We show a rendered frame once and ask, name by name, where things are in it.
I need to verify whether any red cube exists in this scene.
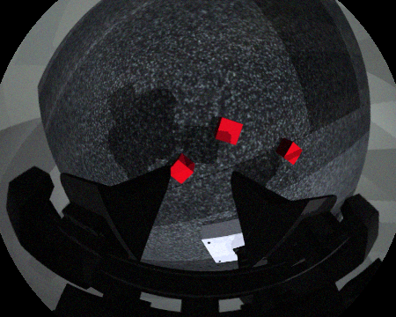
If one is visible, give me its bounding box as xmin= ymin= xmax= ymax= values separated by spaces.
xmin=170 ymin=152 xmax=194 ymax=184
xmin=215 ymin=116 xmax=243 ymax=144
xmin=275 ymin=138 xmax=303 ymax=165

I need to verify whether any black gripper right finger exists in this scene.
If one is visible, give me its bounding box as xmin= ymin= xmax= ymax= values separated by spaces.
xmin=231 ymin=172 xmax=338 ymax=268

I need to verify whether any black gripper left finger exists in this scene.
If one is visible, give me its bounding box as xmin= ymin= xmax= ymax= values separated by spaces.
xmin=61 ymin=166 xmax=171 ymax=261

